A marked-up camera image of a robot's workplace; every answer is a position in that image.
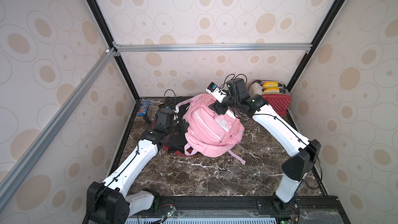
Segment black backpack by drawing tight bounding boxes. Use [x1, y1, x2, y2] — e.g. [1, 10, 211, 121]
[142, 96, 195, 155]

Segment red backpack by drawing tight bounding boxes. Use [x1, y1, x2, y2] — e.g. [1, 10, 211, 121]
[163, 146, 202, 157]

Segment pink backpack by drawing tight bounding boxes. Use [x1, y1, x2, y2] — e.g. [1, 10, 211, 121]
[176, 93, 246, 164]

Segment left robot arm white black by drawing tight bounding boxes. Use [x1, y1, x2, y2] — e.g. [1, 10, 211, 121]
[83, 107, 188, 224]

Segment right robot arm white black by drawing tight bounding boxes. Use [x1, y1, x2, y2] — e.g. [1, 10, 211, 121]
[206, 78, 321, 213]

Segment blue candy packet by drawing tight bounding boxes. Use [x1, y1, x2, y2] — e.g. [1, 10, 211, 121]
[137, 101, 151, 116]

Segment front yellow toast slice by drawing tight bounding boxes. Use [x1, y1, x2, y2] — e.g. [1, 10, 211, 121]
[262, 88, 280, 94]

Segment yellow toast slice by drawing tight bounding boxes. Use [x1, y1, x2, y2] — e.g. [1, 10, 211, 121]
[262, 88, 280, 94]
[262, 82, 280, 88]

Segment rear yellow toast slice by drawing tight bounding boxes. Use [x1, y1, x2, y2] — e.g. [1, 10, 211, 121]
[262, 82, 280, 88]

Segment red polka dot toaster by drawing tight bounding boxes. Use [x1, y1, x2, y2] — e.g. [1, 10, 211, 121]
[249, 80, 292, 117]

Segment horizontal aluminium bar rear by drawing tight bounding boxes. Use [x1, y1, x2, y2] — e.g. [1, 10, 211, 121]
[116, 43, 313, 52]

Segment diagonal aluminium bar left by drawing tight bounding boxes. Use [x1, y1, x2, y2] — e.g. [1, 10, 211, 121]
[1, 47, 116, 211]

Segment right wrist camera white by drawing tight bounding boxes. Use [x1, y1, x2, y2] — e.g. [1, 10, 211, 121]
[206, 83, 228, 103]

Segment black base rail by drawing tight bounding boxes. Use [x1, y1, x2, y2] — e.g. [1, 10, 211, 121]
[82, 195, 352, 224]

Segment black frame post left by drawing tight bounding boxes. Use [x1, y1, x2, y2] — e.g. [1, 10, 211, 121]
[86, 0, 140, 101]

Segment black frame post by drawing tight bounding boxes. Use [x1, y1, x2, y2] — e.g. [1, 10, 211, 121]
[86, 0, 140, 101]
[287, 0, 346, 92]

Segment black frame post right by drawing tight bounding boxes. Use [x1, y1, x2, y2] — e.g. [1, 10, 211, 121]
[287, 0, 346, 92]

